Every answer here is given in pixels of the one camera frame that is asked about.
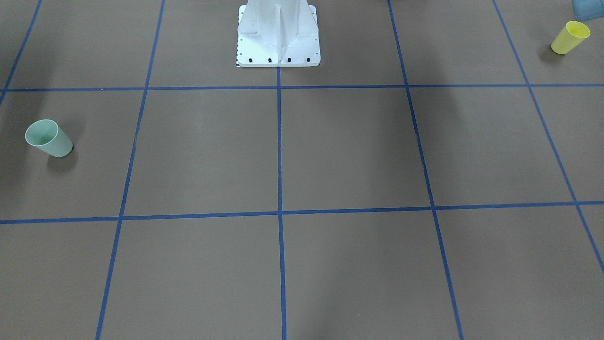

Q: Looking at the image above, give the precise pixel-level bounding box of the yellow plastic cup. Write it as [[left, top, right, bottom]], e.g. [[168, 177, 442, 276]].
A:
[[551, 21, 591, 55]]

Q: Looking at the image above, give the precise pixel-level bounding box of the green plastic cup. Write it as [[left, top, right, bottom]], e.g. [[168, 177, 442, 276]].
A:
[[25, 119, 74, 158]]

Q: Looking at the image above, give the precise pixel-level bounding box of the white pedestal column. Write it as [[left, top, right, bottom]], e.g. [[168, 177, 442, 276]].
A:
[[236, 0, 321, 68]]

